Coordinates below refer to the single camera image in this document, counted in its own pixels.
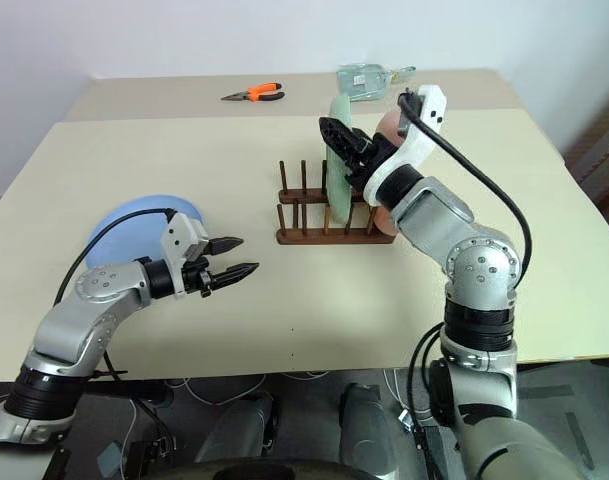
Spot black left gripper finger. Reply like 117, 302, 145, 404
213, 261, 261, 290
208, 236, 246, 256

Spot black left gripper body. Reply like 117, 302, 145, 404
181, 238, 221, 301

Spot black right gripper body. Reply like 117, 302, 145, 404
352, 130, 404, 177

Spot green plate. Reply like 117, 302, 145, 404
323, 95, 357, 227

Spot wooden dish rack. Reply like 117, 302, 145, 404
275, 159, 395, 247

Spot pink plate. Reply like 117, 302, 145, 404
370, 110, 410, 237

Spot clear glass bottle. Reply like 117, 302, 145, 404
335, 63, 418, 104

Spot blue plate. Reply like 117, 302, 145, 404
83, 193, 208, 269

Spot dark rounded shape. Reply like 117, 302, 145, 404
338, 382, 401, 472
195, 391, 281, 464

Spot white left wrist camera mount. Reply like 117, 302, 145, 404
159, 212, 209, 300

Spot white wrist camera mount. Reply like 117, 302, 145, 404
159, 212, 209, 300
362, 83, 448, 206

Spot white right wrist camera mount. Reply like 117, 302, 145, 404
362, 83, 448, 206

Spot orange handled pliers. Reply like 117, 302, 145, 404
220, 82, 287, 104

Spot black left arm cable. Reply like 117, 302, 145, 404
52, 207, 179, 307

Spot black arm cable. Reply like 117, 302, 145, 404
52, 207, 179, 307
397, 88, 534, 289

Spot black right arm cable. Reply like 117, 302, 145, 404
397, 88, 534, 289

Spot white cable under table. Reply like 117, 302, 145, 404
164, 372, 266, 407

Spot black cable bundle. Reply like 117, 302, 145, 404
405, 322, 448, 437

